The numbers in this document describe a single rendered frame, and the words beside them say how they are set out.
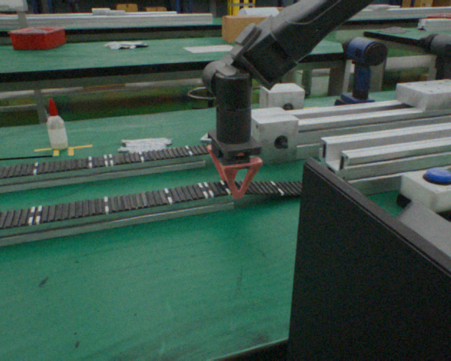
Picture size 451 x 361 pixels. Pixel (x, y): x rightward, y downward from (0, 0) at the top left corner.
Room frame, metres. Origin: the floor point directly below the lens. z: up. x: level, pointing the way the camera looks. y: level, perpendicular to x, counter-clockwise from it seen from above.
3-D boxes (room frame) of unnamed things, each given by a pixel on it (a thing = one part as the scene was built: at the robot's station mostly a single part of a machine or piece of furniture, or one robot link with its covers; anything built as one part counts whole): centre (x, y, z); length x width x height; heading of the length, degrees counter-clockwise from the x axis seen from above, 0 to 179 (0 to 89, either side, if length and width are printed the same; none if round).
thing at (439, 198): (0.62, -0.35, 0.81); 0.10 x 0.08 x 0.06; 18
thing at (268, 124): (0.86, -0.10, 0.83); 0.12 x 0.09 x 0.10; 18
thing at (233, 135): (0.64, -0.01, 0.92); 0.10 x 0.07 x 0.07; 18
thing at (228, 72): (0.65, -0.01, 0.98); 0.07 x 0.06 x 0.07; 16
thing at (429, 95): (1.00, -0.52, 0.87); 0.16 x 0.11 x 0.07; 108
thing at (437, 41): (1.24, -0.61, 0.89); 0.20 x 0.08 x 0.22; 23
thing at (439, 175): (0.61, -0.35, 0.84); 0.04 x 0.04 x 0.02
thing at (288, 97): (1.11, -0.15, 0.83); 0.11 x 0.10 x 0.10; 10
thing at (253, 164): (0.63, -0.01, 0.85); 0.07 x 0.07 x 0.09; 18
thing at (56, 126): (0.91, 0.40, 0.84); 0.04 x 0.04 x 0.12
